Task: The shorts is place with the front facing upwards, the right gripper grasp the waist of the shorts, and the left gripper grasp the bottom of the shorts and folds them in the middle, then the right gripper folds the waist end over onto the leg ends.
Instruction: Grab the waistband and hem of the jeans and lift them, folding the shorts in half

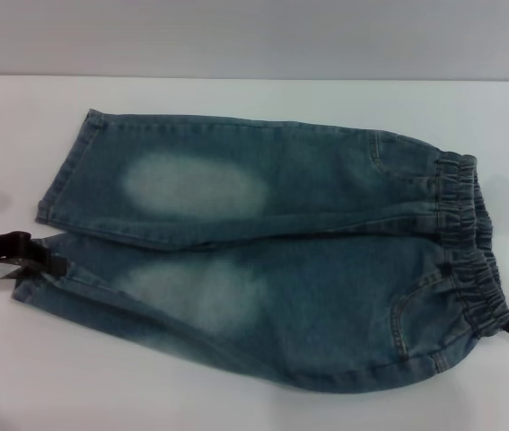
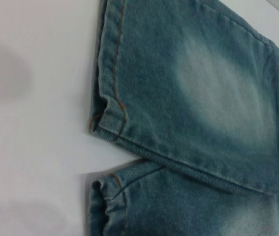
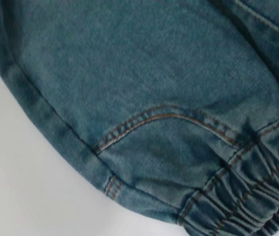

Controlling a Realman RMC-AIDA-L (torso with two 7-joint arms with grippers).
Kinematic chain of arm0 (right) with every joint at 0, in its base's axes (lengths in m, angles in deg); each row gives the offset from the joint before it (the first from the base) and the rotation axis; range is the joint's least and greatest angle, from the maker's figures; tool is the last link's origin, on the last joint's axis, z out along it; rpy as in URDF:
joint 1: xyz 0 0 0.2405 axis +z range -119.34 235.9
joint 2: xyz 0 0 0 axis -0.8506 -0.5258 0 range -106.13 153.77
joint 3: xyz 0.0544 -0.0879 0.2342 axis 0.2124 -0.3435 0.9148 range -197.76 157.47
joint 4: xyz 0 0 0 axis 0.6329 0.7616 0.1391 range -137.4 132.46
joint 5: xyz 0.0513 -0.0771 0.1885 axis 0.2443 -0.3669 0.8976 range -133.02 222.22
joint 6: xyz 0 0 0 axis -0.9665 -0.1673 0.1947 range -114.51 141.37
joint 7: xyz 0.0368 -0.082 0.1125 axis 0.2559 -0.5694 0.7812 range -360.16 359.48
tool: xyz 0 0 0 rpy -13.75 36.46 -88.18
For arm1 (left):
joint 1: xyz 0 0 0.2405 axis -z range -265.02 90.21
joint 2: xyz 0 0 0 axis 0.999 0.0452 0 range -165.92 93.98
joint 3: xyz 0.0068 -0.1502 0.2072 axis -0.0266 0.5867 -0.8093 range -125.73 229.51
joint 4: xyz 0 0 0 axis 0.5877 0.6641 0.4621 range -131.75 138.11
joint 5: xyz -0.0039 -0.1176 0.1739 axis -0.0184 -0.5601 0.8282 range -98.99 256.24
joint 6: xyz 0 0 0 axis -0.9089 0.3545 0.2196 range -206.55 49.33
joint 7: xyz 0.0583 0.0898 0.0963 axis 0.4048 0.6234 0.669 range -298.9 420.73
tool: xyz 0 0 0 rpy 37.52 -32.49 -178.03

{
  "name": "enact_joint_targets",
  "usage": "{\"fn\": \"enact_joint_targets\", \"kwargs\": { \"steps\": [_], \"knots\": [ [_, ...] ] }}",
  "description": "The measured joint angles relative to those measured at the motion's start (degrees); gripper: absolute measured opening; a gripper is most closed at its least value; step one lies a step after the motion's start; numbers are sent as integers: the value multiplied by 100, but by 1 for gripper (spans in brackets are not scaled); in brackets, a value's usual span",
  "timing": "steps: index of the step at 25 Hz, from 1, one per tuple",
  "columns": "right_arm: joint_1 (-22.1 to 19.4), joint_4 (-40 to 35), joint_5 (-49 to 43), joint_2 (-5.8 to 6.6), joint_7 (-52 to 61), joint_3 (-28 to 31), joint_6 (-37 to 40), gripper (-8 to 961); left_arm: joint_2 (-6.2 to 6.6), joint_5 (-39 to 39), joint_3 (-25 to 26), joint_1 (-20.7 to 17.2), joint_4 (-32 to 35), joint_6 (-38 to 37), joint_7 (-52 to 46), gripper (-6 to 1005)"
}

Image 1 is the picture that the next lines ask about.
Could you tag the blue denim shorts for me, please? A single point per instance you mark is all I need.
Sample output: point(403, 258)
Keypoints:
point(303, 292)

